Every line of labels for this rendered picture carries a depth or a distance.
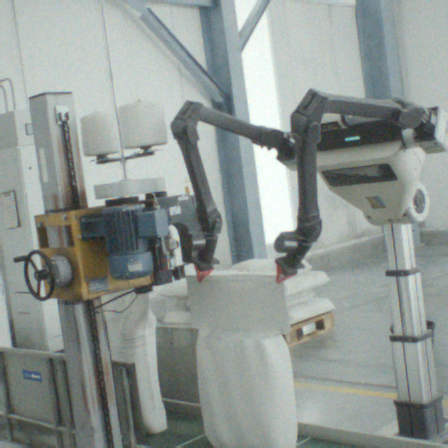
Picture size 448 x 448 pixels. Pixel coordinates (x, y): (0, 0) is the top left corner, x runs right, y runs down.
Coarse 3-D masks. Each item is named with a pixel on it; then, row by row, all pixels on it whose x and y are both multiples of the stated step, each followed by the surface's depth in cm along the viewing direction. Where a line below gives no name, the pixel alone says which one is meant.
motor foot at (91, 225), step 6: (84, 216) 269; (90, 216) 271; (96, 216) 272; (84, 222) 269; (90, 222) 269; (96, 222) 268; (102, 222) 265; (84, 228) 268; (90, 228) 270; (96, 228) 268; (102, 228) 266; (84, 234) 268; (90, 234) 269; (96, 234) 268; (102, 234) 266
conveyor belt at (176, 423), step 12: (0, 396) 412; (0, 408) 387; (168, 420) 331; (180, 420) 329; (192, 420) 327; (168, 432) 315; (180, 432) 313; (192, 432) 312; (204, 432) 310; (156, 444) 303; (168, 444) 301; (180, 444) 299; (192, 444) 297; (204, 444) 296; (300, 444) 282; (312, 444) 280; (324, 444) 279; (336, 444) 277; (348, 444) 276
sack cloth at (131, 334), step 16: (112, 304) 327; (128, 304) 318; (144, 304) 314; (112, 320) 322; (128, 320) 315; (144, 320) 314; (112, 336) 319; (128, 336) 314; (144, 336) 317; (112, 352) 318; (128, 352) 315; (144, 352) 317; (144, 368) 318; (144, 384) 317; (144, 400) 316; (160, 400) 324; (144, 416) 316; (160, 416) 322
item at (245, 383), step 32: (192, 288) 297; (224, 288) 282; (256, 288) 272; (192, 320) 299; (224, 320) 285; (256, 320) 274; (288, 320) 265; (224, 352) 276; (256, 352) 267; (288, 352) 272; (224, 384) 277; (256, 384) 267; (288, 384) 270; (224, 416) 280; (256, 416) 268; (288, 416) 268
